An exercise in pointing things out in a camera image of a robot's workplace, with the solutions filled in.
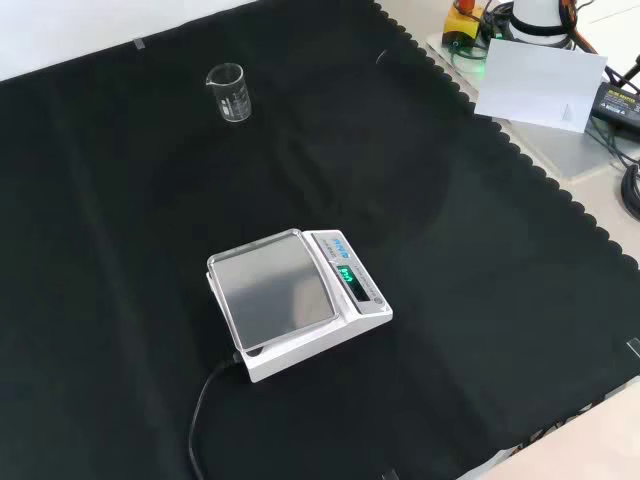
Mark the pale white board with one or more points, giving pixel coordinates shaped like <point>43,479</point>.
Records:
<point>540,85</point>

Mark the clear glass beaker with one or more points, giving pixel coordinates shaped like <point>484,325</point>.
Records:
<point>231,95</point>

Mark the black bench cloth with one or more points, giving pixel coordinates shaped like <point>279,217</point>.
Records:
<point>280,240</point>

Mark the black power adapter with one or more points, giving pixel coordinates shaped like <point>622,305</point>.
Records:
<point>617,103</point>

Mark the yellow stop button box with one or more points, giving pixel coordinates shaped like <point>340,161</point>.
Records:
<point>462,22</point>

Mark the grey metal base plate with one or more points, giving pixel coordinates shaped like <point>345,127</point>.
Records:
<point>565,145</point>

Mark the white electronic balance steel pan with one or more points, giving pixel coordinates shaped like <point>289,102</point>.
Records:
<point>292,300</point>

